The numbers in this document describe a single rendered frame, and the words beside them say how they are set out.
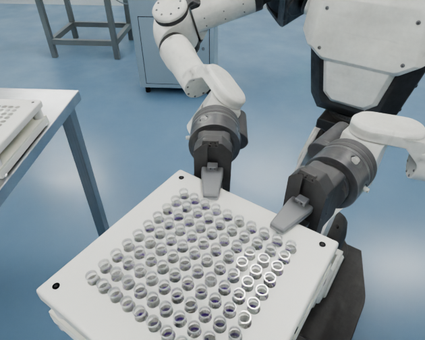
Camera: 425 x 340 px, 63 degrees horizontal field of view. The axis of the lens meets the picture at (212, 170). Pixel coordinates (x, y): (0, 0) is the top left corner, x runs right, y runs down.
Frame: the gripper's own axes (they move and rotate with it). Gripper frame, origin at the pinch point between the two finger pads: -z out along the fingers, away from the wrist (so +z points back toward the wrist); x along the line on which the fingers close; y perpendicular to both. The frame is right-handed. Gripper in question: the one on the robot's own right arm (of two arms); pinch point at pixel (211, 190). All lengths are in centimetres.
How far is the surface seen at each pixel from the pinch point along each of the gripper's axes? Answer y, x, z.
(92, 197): 49, 61, 60
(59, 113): 47, 18, 50
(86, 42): 136, 83, 302
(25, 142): 48, 16, 33
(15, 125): 48, 11, 32
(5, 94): 69, 18, 62
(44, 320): 68, 103, 31
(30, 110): 48, 11, 40
